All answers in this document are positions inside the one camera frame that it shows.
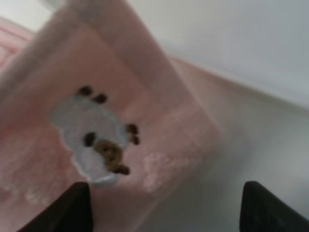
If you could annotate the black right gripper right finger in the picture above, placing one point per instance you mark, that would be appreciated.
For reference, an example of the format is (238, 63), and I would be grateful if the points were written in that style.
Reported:
(262, 211)

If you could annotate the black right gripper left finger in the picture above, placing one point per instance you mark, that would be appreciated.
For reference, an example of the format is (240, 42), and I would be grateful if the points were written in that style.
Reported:
(71, 212)

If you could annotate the pink towel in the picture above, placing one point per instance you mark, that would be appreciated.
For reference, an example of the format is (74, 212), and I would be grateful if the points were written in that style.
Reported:
(93, 98)

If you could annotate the white plastic tray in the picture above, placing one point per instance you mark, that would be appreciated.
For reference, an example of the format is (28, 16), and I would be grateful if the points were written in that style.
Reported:
(260, 44)

